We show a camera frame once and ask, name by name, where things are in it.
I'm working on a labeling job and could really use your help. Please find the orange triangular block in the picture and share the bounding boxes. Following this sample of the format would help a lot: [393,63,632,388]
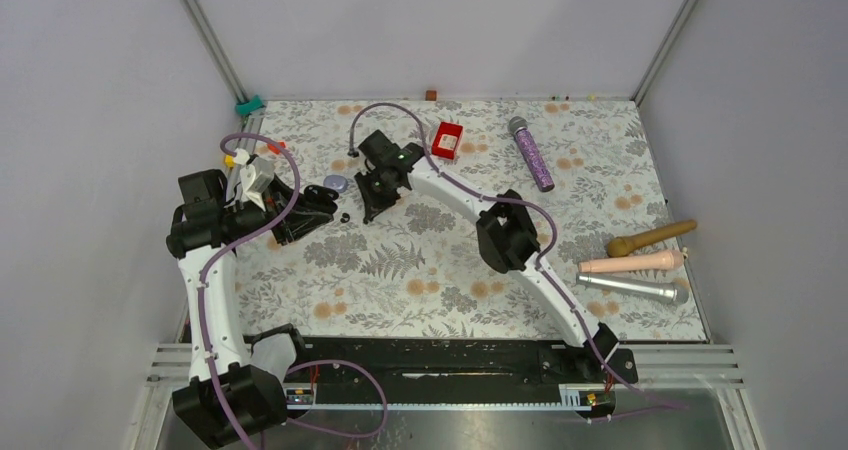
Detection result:
[266,141,286,154]

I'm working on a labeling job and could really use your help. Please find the floral patterned mat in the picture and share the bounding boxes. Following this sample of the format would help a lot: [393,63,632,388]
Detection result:
[235,100,707,341]

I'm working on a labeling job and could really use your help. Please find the teal block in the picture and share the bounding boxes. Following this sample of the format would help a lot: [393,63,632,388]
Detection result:
[234,95,265,118]

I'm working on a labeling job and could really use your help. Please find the purple glitter microphone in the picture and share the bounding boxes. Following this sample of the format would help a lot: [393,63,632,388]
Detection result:
[508,116,555,192]

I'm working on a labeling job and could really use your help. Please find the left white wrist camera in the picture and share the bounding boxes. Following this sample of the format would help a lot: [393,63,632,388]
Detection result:
[233,149,275,211]

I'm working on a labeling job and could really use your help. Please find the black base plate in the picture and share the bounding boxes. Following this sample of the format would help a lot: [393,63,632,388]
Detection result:
[284,337,609,410]

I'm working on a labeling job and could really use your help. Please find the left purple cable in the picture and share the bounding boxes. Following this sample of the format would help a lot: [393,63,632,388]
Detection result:
[197,132,390,450]

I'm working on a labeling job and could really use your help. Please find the red open box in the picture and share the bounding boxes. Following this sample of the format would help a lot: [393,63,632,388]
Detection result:
[430,122,464,161]

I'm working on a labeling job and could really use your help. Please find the wooden handle stick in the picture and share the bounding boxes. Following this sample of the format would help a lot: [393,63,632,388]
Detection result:
[606,219,698,258]

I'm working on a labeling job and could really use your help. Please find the pink cylinder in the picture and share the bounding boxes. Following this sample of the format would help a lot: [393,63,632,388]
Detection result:
[578,249,686,273]

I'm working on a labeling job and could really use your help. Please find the silver metal cylinder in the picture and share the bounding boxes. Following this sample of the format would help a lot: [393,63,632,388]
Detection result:
[576,273,691,306]

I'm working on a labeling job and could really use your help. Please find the lavender earbud charging case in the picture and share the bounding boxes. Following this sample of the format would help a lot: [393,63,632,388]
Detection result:
[323,174,349,193]

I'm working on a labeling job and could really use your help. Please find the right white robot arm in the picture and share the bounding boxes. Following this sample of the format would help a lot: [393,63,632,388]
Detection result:
[349,130,619,382]

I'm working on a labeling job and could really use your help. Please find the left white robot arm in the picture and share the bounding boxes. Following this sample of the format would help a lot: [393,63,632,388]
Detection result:
[166,169,339,449]

